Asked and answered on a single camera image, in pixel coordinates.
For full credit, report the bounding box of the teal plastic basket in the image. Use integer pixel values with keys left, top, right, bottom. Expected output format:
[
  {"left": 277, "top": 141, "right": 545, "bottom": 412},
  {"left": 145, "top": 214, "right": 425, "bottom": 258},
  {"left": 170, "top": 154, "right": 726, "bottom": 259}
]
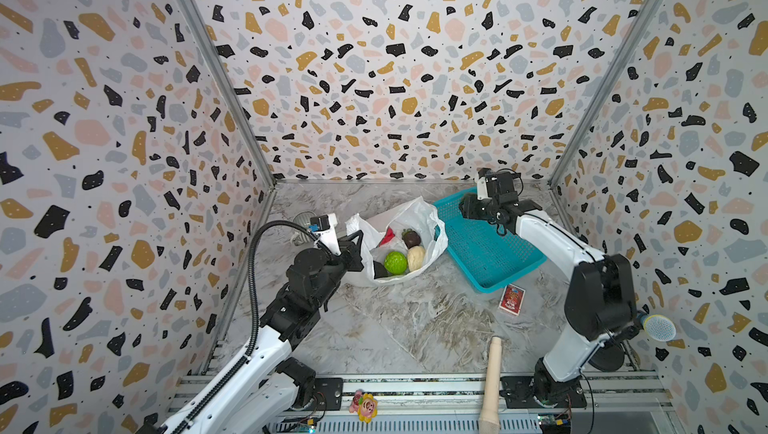
[{"left": 434, "top": 188, "right": 547, "bottom": 293}]

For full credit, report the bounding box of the red dragon fruit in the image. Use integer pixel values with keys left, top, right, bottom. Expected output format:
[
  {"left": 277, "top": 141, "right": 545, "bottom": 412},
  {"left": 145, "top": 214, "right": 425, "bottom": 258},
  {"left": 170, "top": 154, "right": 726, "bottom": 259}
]
[{"left": 378, "top": 227, "right": 396, "bottom": 247}]

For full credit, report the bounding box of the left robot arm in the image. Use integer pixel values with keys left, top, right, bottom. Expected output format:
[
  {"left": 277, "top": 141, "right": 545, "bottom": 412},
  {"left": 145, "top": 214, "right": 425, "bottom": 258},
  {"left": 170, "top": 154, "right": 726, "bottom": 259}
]
[{"left": 139, "top": 229, "right": 364, "bottom": 433}]

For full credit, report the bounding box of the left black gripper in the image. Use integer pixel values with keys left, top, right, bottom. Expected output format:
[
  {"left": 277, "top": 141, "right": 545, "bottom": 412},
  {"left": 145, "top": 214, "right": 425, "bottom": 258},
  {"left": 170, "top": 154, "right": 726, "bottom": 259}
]
[{"left": 310, "top": 229, "right": 363, "bottom": 311}]

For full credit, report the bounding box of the white mesh strainer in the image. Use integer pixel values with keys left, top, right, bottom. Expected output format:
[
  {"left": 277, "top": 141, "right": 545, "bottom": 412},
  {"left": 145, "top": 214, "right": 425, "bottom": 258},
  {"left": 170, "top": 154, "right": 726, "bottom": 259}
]
[{"left": 640, "top": 314, "right": 677, "bottom": 343}]

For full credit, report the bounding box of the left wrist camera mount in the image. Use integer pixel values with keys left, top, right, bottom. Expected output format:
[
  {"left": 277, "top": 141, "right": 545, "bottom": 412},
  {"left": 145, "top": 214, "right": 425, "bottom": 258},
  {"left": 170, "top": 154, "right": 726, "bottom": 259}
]
[{"left": 309, "top": 214, "right": 341, "bottom": 256}]

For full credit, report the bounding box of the pink yellow flower toy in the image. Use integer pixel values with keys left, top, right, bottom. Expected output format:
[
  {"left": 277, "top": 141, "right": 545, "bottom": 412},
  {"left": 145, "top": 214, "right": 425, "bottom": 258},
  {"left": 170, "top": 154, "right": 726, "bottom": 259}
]
[{"left": 348, "top": 389, "right": 378, "bottom": 424}]

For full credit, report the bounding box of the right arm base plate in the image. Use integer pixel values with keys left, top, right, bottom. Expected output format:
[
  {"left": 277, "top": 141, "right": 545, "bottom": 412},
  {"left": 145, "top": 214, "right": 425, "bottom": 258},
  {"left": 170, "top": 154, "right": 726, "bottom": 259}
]
[{"left": 500, "top": 375, "right": 587, "bottom": 409}]

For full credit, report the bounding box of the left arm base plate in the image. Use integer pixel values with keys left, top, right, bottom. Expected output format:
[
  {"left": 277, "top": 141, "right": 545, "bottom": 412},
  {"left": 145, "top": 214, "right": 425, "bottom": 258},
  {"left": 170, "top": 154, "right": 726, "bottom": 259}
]
[{"left": 257, "top": 377, "right": 344, "bottom": 414}]

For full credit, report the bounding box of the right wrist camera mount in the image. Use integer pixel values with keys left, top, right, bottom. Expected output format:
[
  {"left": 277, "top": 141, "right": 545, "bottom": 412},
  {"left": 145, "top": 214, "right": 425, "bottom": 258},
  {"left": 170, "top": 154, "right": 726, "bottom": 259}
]
[{"left": 476, "top": 168, "right": 524, "bottom": 204}]

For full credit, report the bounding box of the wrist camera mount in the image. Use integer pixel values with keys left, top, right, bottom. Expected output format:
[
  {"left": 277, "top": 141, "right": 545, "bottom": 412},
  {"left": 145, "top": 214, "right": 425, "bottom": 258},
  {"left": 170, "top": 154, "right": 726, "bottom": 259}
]
[
  {"left": 476, "top": 168, "right": 524, "bottom": 204},
  {"left": 309, "top": 214, "right": 341, "bottom": 256}
]

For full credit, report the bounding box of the cream white fruit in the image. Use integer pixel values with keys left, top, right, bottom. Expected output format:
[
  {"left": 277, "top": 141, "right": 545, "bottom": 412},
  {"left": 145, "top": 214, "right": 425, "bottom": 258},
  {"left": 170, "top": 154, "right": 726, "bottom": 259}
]
[{"left": 407, "top": 245, "right": 426, "bottom": 273}]

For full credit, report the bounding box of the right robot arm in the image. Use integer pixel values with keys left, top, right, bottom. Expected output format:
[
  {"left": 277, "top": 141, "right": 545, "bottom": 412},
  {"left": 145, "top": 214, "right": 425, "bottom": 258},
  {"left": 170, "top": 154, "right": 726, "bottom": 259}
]
[{"left": 459, "top": 194, "right": 637, "bottom": 407}]

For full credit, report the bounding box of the dark green avocado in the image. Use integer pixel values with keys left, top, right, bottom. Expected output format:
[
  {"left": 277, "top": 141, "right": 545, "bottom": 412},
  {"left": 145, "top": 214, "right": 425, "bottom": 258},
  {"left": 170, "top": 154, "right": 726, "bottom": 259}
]
[{"left": 373, "top": 261, "right": 390, "bottom": 279}]

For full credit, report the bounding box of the beige wooden rolling pin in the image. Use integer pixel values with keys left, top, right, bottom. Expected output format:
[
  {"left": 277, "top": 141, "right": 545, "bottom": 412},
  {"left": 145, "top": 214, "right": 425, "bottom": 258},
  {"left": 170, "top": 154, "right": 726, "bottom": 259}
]
[{"left": 478, "top": 337, "right": 502, "bottom": 434}]

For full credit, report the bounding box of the light green round fruit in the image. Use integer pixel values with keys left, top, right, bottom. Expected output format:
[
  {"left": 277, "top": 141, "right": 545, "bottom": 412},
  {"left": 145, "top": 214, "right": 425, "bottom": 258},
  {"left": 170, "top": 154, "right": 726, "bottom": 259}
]
[{"left": 383, "top": 251, "right": 409, "bottom": 276}]

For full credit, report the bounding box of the left black corrugated cable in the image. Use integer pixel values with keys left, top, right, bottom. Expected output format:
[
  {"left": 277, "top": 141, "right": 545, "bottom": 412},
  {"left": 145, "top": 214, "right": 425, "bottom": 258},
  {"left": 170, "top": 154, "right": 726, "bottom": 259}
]
[{"left": 173, "top": 220, "right": 316, "bottom": 434}]

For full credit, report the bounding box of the white plastic bag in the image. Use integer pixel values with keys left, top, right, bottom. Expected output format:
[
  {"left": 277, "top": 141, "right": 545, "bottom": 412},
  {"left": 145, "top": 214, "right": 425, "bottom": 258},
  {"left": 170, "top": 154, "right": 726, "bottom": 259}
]
[{"left": 344, "top": 197, "right": 448, "bottom": 288}]

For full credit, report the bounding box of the red card box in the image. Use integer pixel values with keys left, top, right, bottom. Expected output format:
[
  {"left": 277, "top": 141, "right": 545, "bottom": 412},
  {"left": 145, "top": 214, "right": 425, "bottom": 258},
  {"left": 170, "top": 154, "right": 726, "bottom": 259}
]
[{"left": 499, "top": 284, "right": 525, "bottom": 316}]

